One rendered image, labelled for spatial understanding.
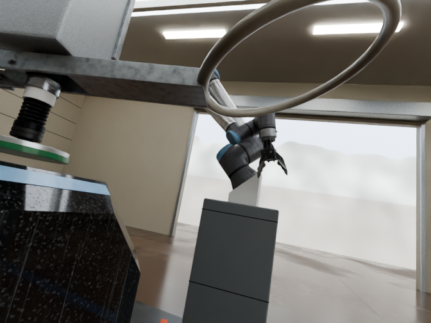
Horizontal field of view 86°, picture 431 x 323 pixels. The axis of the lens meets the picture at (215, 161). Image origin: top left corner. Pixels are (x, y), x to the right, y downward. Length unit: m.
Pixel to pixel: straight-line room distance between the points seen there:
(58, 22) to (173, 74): 0.30
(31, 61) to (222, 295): 1.17
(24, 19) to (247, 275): 1.22
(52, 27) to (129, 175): 5.78
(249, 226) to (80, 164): 6.59
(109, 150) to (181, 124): 2.15
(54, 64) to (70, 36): 0.08
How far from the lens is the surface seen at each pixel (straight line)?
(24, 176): 0.62
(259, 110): 0.85
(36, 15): 0.79
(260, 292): 1.27
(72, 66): 0.72
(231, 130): 1.29
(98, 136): 7.34
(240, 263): 1.25
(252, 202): 1.31
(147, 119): 6.63
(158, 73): 0.62
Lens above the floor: 0.81
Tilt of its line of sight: 11 degrees up
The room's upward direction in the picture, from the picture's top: 10 degrees clockwise
